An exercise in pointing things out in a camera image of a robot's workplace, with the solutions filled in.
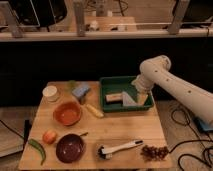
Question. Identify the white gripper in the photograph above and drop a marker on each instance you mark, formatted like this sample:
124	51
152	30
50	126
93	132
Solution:
143	86

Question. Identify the grey towel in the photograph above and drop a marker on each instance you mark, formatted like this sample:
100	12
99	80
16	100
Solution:
128	100

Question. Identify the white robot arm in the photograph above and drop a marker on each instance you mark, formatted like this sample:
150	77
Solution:
156	71

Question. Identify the wooden block in tray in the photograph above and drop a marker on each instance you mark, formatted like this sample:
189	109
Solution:
116	97

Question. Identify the green plastic tray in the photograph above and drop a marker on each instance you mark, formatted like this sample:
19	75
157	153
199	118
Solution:
118	84

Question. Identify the green small object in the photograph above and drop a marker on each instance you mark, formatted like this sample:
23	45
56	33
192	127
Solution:
72	84

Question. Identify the blue box on floor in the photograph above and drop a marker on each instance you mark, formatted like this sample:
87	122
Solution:
203	127

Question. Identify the orange bowl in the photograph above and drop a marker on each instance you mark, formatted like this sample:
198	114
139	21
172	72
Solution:
67	113

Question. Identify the dark purple bowl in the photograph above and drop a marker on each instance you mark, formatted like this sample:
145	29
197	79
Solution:
70	148

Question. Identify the white cup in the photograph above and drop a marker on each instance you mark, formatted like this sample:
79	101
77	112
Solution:
51	93

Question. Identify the red yellow apple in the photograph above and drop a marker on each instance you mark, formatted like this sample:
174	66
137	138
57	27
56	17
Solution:
49	137

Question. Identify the green chili pepper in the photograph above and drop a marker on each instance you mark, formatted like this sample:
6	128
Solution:
35	144

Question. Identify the white handled brush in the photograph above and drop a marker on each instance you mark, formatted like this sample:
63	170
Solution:
107	152

